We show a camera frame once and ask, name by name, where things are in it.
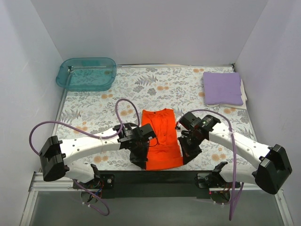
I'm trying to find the floral table mat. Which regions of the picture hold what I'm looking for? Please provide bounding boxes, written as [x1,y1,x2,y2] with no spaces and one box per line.
[55,66,254,170]

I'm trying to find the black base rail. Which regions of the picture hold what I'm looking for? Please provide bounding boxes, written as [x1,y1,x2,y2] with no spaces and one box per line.
[80,170,211,199]

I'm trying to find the orange t-shirt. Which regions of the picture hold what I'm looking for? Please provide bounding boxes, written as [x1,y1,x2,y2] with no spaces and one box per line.
[142,109,183,171]

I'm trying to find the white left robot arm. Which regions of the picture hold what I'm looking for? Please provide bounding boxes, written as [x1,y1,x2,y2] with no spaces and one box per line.
[39,123,157,188]

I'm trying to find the white folded t-shirt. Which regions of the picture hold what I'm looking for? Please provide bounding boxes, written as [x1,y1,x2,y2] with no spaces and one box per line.
[232,80,247,110]

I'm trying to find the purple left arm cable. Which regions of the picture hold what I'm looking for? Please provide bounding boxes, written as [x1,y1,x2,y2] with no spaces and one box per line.
[29,98,141,217]

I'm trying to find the aluminium table frame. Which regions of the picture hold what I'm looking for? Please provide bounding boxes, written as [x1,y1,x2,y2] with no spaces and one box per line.
[21,170,293,226]

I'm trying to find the purple folded t-shirt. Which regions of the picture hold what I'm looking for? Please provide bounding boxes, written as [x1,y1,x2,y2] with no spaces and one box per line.
[203,72,244,106]

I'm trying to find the teal plastic bin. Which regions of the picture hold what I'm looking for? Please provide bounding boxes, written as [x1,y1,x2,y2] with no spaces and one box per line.
[55,57,117,92]

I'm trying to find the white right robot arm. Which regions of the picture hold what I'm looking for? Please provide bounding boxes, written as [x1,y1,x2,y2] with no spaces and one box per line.
[175,112,293,194]

